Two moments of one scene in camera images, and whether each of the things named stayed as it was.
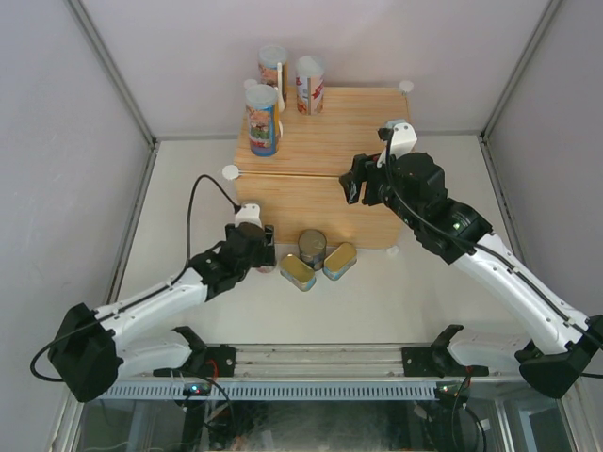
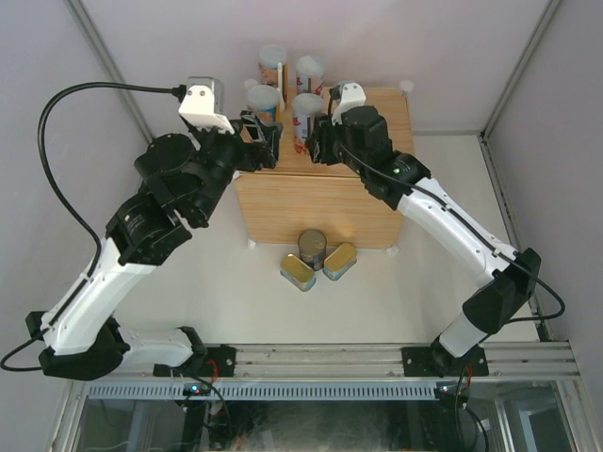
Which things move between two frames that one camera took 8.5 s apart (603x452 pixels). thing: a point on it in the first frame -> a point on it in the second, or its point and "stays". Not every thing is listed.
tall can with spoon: (273, 70) stays
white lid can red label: (310, 85) stays
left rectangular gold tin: (298, 273) stays
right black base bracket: (431, 362) stays
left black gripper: (266, 256) -> (263, 151)
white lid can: (266, 269) -> (304, 105)
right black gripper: (364, 169) -> (324, 129)
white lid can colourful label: (262, 102) stays
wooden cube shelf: (300, 186) stays
